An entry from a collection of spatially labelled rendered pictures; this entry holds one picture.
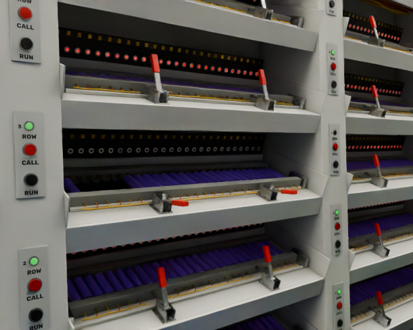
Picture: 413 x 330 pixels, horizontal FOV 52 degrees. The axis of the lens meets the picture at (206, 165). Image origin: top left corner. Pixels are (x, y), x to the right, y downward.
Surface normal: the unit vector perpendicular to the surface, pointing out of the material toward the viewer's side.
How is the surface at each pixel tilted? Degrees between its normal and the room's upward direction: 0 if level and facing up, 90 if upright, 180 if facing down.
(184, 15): 111
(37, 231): 90
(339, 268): 90
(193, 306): 21
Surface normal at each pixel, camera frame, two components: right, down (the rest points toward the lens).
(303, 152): -0.80, 0.04
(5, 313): 0.59, 0.00
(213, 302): 0.18, -0.94
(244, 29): 0.57, 0.35
